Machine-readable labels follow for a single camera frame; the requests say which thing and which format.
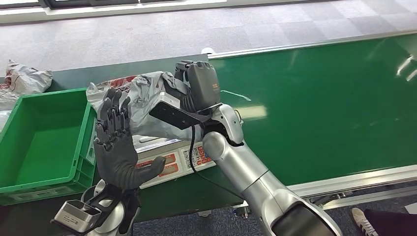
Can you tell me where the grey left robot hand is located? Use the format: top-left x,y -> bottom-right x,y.
93,87 -> 167,191

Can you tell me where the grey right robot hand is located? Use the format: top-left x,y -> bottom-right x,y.
174,60 -> 222,112

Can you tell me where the grey plastic mailer package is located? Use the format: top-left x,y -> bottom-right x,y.
86,71 -> 204,142

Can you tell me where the green conveyor belt machine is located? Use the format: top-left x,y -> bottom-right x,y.
207,29 -> 417,212

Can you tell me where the white electronic scale body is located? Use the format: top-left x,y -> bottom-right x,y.
135,143 -> 217,190

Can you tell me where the green plastic crate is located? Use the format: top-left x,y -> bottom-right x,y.
0,88 -> 98,207

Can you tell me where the crumpled grey mailer bag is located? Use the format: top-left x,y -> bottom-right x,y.
5,59 -> 54,95

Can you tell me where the white plastic bag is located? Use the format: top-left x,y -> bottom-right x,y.
0,111 -> 14,133

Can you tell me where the grey bag with red print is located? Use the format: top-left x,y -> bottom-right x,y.
0,78 -> 22,112

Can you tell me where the person's shoe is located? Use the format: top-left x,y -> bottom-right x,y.
351,208 -> 380,236

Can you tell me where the person's leg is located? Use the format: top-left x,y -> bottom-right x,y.
364,209 -> 417,236

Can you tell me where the black camera cable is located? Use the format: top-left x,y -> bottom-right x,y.
188,125 -> 242,198

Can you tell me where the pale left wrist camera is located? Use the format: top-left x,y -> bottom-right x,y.
51,199 -> 102,235

